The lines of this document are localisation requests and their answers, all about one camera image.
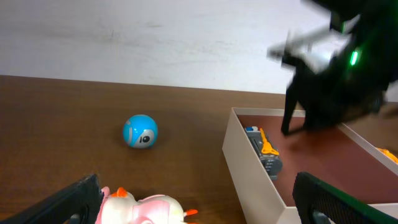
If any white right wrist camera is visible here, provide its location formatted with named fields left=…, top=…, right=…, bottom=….
left=267, top=16, right=359, bottom=73

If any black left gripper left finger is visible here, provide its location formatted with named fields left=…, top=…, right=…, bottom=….
left=1, top=174, right=103, bottom=224

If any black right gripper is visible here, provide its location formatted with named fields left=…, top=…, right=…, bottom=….
left=281, top=37, right=392, bottom=136

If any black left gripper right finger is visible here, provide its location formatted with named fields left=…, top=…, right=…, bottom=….
left=292, top=172, right=397, bottom=224

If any grey orange toy car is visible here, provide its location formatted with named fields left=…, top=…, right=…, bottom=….
left=244, top=126, right=283, bottom=180

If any blue ball toy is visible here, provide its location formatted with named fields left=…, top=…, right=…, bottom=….
left=123, top=114, right=158, bottom=149

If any white cardboard box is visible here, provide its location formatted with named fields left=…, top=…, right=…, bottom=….
left=223, top=108, right=397, bottom=224

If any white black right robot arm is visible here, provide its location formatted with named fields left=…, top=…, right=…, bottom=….
left=281, top=0, right=397, bottom=136

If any white pink duck toy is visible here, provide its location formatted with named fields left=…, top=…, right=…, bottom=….
left=95, top=187, right=198, bottom=224

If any yellow round fan toy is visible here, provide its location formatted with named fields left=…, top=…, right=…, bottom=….
left=378, top=148, right=398, bottom=164

